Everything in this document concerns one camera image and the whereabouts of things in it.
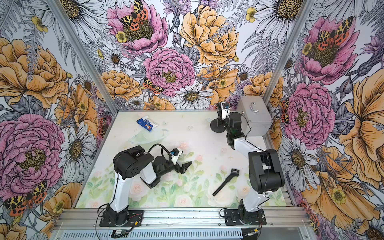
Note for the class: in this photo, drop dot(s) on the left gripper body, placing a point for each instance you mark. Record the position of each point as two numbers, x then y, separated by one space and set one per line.
176 167

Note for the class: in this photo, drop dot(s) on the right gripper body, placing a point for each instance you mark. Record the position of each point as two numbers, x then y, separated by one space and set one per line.
224 123

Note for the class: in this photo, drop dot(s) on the black round stand base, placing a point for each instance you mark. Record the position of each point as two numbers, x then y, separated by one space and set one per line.
215 128

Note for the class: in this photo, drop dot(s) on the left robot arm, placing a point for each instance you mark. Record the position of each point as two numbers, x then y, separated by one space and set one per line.
150 165

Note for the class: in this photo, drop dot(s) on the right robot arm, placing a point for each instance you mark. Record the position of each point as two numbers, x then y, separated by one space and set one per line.
265 171

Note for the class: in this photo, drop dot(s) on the silver first aid case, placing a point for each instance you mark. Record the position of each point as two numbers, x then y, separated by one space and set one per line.
256 119

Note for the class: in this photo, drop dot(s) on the blue gauze bandage packet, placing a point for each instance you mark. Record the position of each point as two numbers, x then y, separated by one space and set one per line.
147 123

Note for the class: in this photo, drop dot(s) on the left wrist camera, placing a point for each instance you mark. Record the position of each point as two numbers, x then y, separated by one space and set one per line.
175 155

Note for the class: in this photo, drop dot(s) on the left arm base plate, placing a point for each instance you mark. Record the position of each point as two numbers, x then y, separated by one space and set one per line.
126 218

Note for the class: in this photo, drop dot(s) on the white vented cable duct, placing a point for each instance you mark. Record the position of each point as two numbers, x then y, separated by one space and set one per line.
153 234

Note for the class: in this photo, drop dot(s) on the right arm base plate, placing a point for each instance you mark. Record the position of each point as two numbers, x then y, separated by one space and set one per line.
236 217

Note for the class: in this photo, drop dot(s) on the aluminium front rail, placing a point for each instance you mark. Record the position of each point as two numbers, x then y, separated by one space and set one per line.
178 218

